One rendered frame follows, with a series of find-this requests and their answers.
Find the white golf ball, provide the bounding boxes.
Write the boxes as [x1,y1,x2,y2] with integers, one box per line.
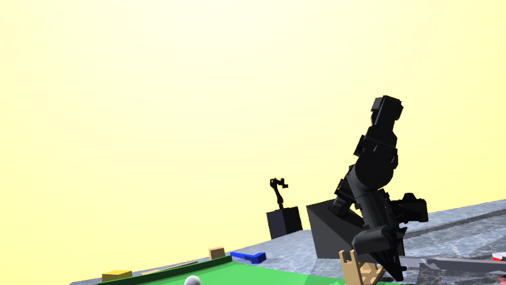
[184,275,201,285]

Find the green putting mat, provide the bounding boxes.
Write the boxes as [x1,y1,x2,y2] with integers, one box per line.
[136,261,346,285]

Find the brown block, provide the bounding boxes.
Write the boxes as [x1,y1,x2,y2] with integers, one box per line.
[209,246,226,260]

